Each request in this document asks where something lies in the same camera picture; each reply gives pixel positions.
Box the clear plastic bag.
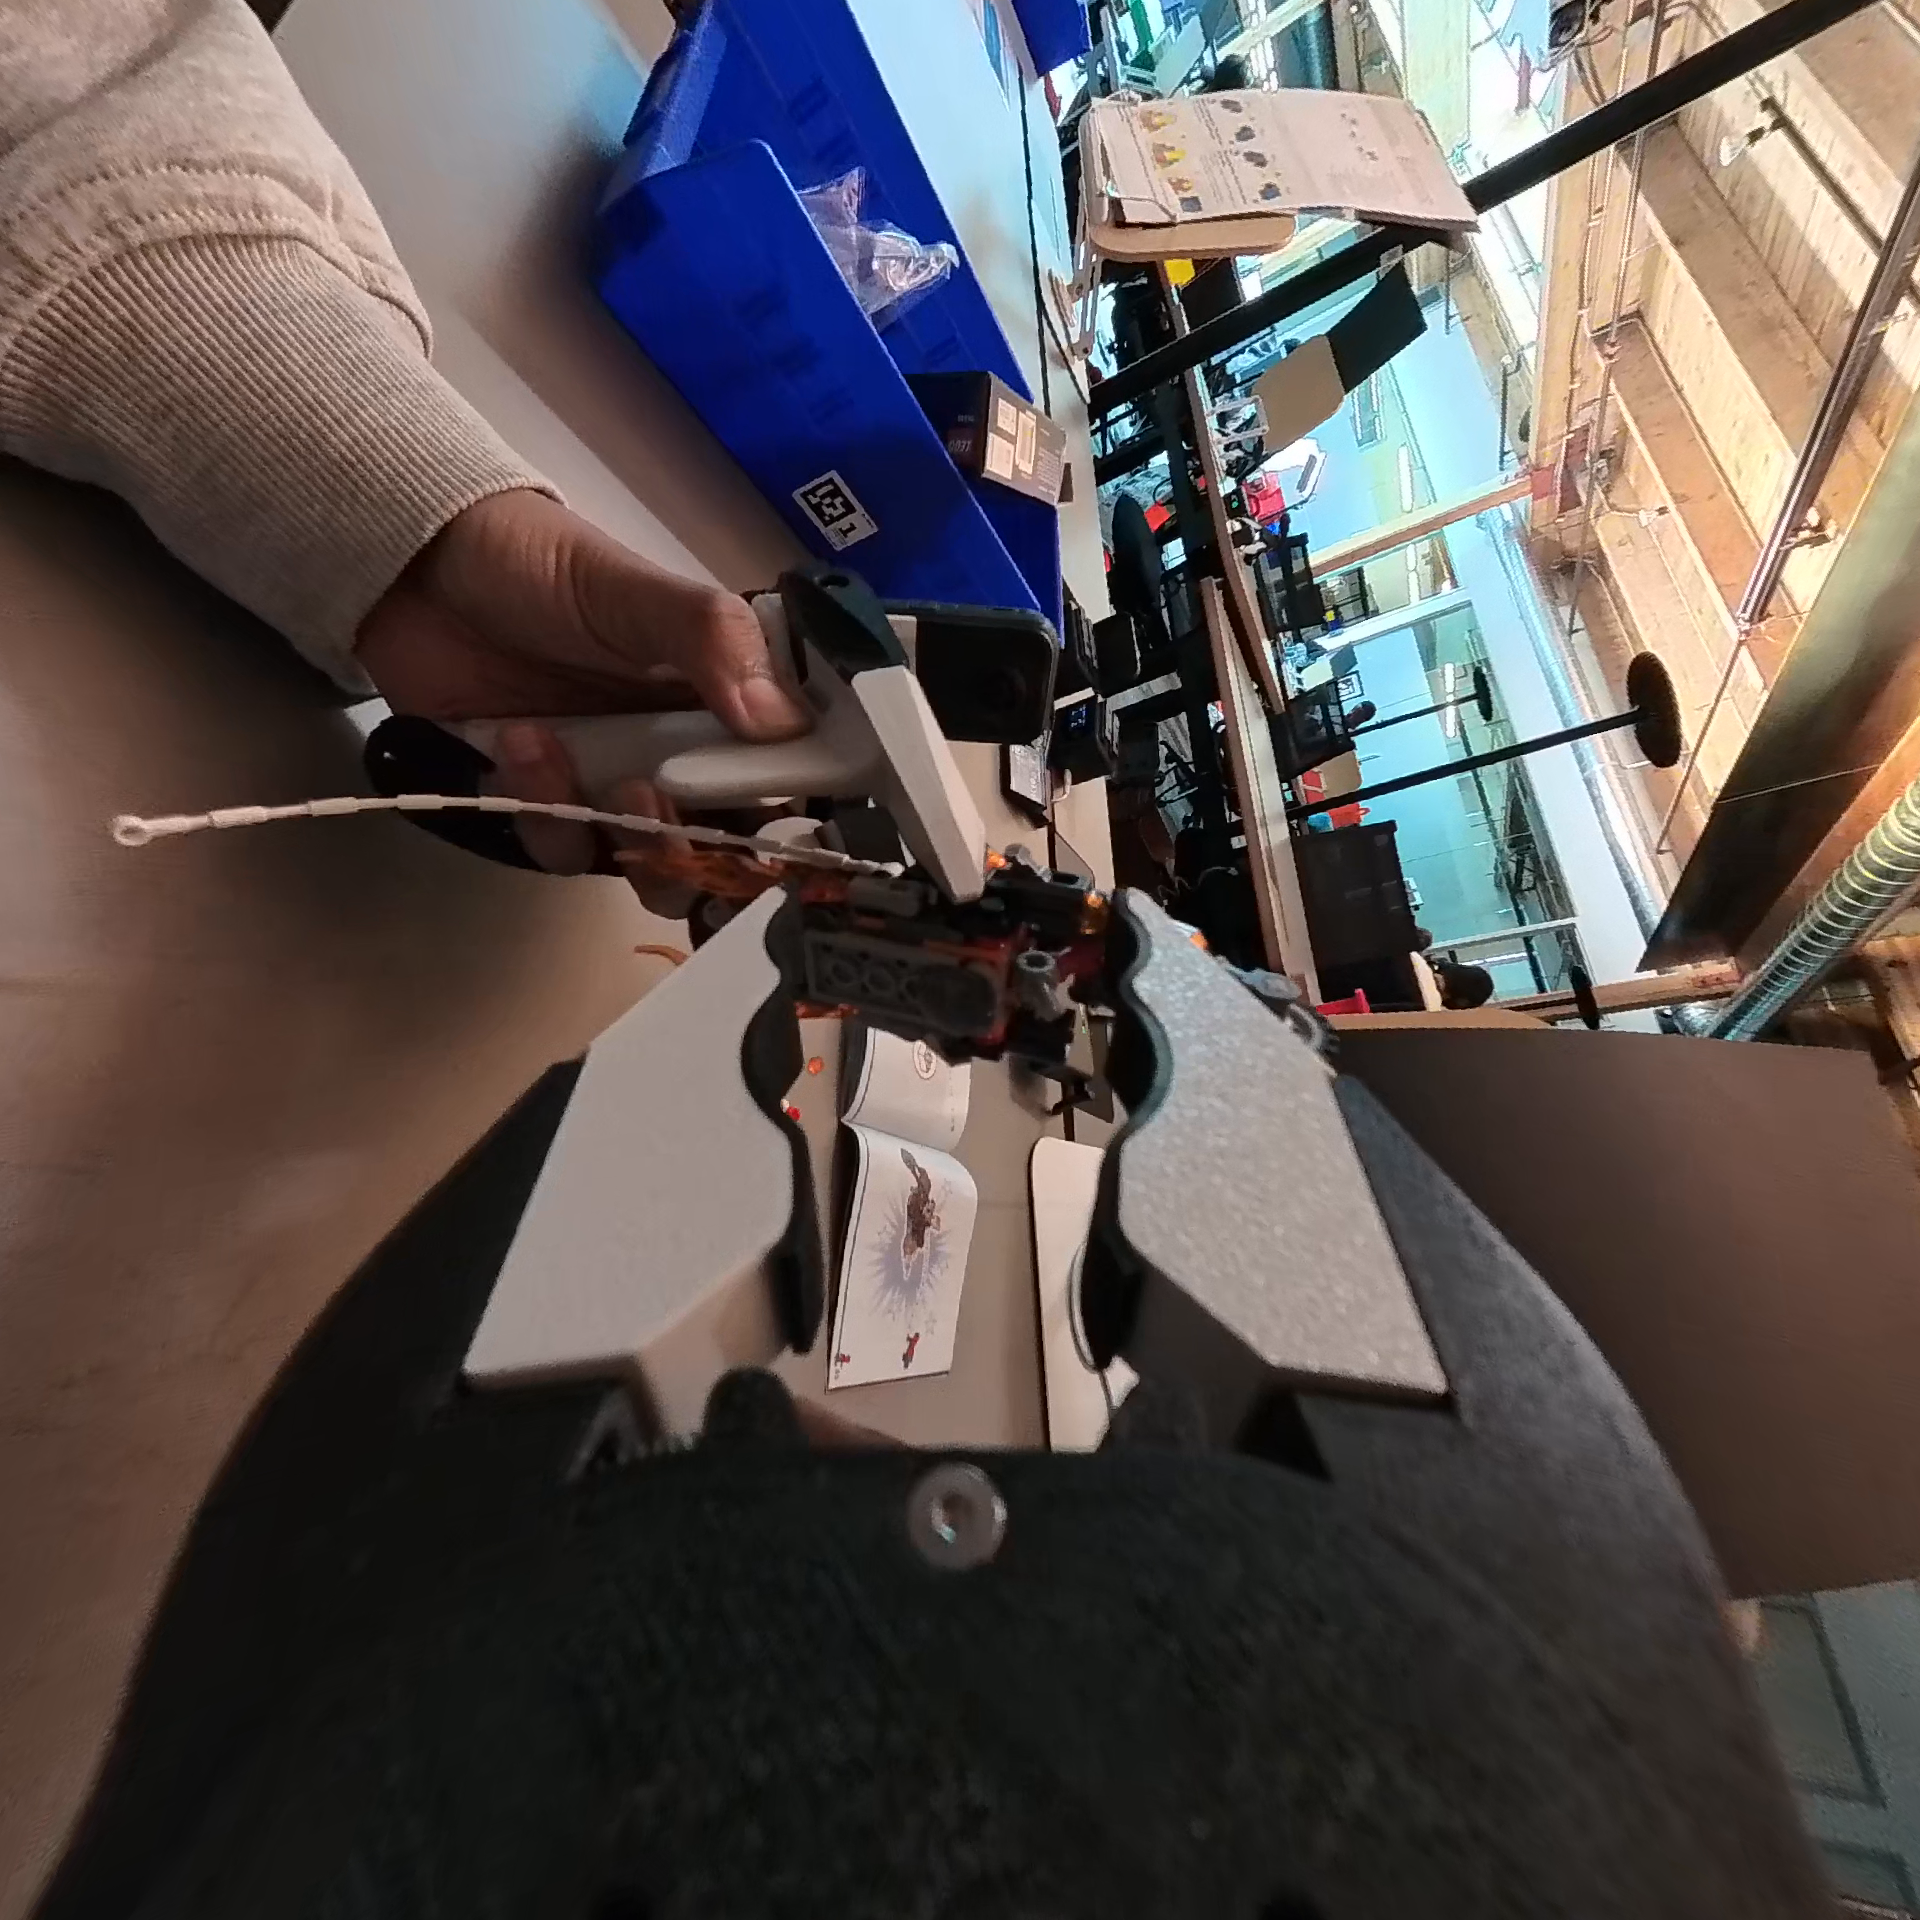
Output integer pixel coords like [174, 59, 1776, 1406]
[796, 167, 963, 320]

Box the lego instruction booklet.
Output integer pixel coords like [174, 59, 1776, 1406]
[826, 1027, 980, 1389]

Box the blue plastic bin white tag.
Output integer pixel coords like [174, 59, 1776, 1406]
[590, 139, 1070, 639]

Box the black pole round base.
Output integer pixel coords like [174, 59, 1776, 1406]
[1275, 648, 1685, 784]
[1418, 965, 1618, 1032]

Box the white metal stand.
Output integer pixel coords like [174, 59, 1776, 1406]
[1026, 1136, 1142, 1453]

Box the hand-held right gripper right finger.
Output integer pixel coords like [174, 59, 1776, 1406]
[1076, 888, 1456, 1439]

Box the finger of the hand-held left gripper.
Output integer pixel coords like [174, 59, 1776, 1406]
[837, 663, 994, 905]

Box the lego motorcycle model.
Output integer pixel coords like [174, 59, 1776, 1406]
[111, 808, 1334, 1075]

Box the person's left forearm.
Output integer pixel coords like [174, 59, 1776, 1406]
[0, 0, 568, 700]

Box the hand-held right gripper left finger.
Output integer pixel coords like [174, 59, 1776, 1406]
[461, 902, 829, 1444]

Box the person's left hand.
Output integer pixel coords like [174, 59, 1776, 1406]
[354, 489, 816, 917]

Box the long black pole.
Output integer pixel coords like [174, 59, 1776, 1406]
[1463, 0, 1920, 219]

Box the dark cardboard box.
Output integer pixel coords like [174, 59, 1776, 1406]
[908, 372, 1070, 505]

